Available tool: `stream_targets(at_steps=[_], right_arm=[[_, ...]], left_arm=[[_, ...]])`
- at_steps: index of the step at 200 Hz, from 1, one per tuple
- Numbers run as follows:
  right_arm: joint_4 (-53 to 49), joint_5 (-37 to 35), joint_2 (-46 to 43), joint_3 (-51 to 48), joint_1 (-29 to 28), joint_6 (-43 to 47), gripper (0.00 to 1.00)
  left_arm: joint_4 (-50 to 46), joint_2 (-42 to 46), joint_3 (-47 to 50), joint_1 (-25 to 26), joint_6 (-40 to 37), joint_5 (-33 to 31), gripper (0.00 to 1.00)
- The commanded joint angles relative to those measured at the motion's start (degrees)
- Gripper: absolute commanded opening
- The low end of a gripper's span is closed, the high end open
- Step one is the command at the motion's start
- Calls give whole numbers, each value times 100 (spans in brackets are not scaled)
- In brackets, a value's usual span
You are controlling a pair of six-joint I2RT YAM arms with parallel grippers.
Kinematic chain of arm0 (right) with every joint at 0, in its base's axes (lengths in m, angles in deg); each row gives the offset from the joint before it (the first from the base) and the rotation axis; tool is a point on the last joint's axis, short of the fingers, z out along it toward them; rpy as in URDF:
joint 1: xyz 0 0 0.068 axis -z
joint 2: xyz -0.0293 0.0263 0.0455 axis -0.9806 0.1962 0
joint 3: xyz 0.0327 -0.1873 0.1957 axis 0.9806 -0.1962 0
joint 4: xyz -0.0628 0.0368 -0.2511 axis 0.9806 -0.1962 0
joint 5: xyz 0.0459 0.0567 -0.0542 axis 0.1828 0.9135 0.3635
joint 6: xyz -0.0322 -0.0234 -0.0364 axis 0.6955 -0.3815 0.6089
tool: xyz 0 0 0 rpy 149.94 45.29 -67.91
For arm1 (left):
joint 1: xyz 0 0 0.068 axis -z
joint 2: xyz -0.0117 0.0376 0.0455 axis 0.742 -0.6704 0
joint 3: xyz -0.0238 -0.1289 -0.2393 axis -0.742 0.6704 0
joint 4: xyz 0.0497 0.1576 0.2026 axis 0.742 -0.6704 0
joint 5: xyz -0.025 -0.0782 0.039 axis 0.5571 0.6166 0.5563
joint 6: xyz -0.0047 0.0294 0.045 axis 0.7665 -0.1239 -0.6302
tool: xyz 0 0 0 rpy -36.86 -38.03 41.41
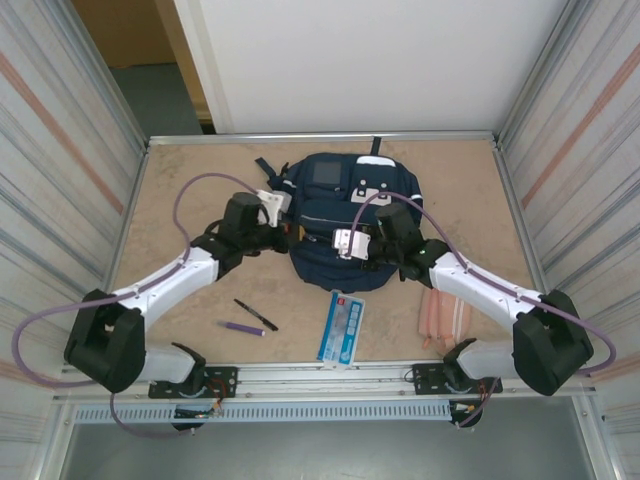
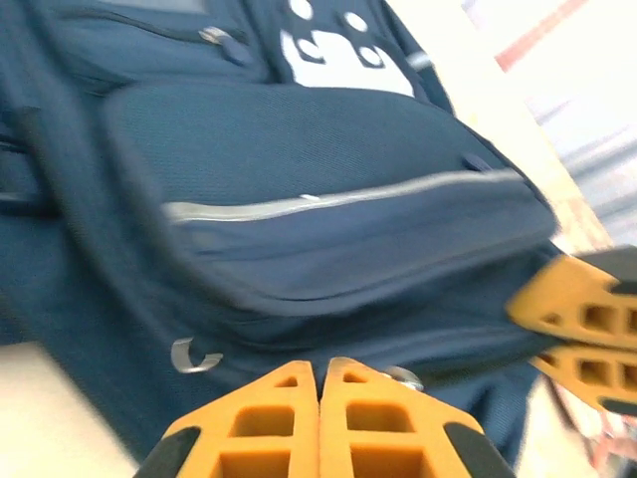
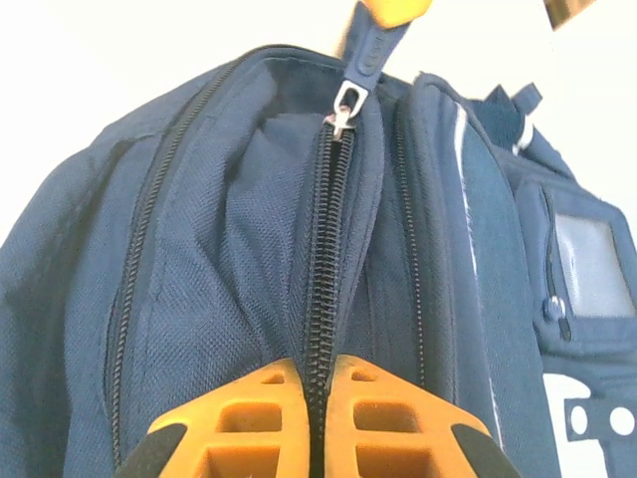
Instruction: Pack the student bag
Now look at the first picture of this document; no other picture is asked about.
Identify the aluminium table edge rail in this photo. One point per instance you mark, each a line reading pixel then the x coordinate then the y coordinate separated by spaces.
pixel 225 137

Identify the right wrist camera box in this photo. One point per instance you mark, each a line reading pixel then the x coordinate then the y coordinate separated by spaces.
pixel 352 242

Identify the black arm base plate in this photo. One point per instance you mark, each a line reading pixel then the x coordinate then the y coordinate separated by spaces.
pixel 225 382
pixel 427 380

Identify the purple pen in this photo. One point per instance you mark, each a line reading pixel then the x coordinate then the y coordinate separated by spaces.
pixel 240 327

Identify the pink pencil case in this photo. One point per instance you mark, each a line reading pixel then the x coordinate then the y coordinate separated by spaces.
pixel 440 325

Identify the black marker pen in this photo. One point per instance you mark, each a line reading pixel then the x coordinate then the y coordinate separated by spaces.
pixel 255 314

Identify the aluminium mounting rail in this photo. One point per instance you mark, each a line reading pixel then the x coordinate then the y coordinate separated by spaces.
pixel 300 377

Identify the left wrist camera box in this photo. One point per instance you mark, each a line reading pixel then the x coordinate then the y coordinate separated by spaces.
pixel 272 202

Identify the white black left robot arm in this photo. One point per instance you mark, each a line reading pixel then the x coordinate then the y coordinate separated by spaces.
pixel 165 280

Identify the navy blue backpack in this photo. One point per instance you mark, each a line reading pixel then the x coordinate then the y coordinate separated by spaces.
pixel 325 205

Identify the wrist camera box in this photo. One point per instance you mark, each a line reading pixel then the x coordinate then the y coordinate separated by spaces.
pixel 272 202
pixel 352 242

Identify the blue white stationery packet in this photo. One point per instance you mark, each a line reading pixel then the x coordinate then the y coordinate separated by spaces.
pixel 340 335

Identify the white door frame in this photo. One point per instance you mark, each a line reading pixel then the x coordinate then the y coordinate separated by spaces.
pixel 200 60

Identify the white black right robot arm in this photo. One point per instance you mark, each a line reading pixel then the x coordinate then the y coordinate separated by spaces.
pixel 480 290

